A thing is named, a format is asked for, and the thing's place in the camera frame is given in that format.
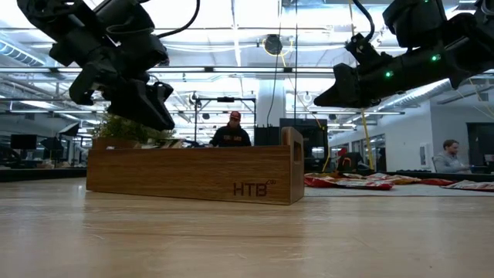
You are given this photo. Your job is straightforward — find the black metal stand frame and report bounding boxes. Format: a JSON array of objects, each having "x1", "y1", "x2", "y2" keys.
[{"x1": 194, "y1": 96, "x2": 257, "y2": 147}]

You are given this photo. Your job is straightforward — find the black power cable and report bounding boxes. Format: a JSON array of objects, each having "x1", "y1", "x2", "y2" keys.
[{"x1": 293, "y1": 0, "x2": 298, "y2": 124}]

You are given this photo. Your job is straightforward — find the black chair orange trim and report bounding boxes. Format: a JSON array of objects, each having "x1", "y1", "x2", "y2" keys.
[{"x1": 337, "y1": 148, "x2": 366, "y2": 174}]

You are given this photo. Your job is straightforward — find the black desk monitor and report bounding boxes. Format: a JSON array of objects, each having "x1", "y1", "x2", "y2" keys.
[{"x1": 10, "y1": 134, "x2": 38, "y2": 151}]

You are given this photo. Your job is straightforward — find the red strawberry tea bag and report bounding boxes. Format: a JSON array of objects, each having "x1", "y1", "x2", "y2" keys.
[
  {"x1": 334, "y1": 178, "x2": 395, "y2": 192},
  {"x1": 418, "y1": 177, "x2": 457, "y2": 187},
  {"x1": 303, "y1": 174, "x2": 337, "y2": 189}
]

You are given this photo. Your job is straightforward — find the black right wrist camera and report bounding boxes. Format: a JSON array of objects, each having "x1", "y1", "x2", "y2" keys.
[{"x1": 344, "y1": 32, "x2": 384, "y2": 66}]

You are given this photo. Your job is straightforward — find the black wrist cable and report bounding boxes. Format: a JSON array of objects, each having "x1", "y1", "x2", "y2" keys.
[
  {"x1": 349, "y1": 0, "x2": 376, "y2": 42},
  {"x1": 156, "y1": 0, "x2": 201, "y2": 39}
]

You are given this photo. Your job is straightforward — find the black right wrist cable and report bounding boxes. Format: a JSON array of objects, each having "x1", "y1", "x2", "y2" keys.
[{"x1": 349, "y1": 0, "x2": 376, "y2": 42}]

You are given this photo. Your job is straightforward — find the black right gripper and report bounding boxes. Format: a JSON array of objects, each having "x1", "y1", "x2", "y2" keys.
[{"x1": 313, "y1": 46, "x2": 462, "y2": 110}]

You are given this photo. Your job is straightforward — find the black monitor screen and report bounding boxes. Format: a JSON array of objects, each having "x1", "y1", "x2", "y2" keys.
[{"x1": 279, "y1": 117, "x2": 329, "y2": 173}]

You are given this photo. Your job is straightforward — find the wooden tea box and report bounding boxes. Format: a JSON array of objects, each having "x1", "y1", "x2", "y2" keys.
[{"x1": 85, "y1": 127, "x2": 305, "y2": 205}]

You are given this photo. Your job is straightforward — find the person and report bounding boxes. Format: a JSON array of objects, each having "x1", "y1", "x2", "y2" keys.
[
  {"x1": 209, "y1": 110, "x2": 252, "y2": 147},
  {"x1": 431, "y1": 139, "x2": 472, "y2": 175}
]

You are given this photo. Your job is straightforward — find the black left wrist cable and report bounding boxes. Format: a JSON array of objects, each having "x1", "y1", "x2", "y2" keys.
[{"x1": 156, "y1": 0, "x2": 201, "y2": 39}]

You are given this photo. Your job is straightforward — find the black ceiling cable reel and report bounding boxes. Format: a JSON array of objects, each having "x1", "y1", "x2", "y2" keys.
[{"x1": 263, "y1": 33, "x2": 284, "y2": 56}]

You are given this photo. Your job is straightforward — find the potted green plant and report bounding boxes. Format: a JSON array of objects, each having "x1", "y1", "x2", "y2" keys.
[{"x1": 91, "y1": 111, "x2": 177, "y2": 151}]

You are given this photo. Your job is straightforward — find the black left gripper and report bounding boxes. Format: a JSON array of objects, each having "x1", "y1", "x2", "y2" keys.
[{"x1": 49, "y1": 22, "x2": 175, "y2": 132}]

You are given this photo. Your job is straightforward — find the grey woven placemat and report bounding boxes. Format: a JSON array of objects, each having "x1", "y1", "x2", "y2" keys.
[{"x1": 303, "y1": 184, "x2": 494, "y2": 197}]

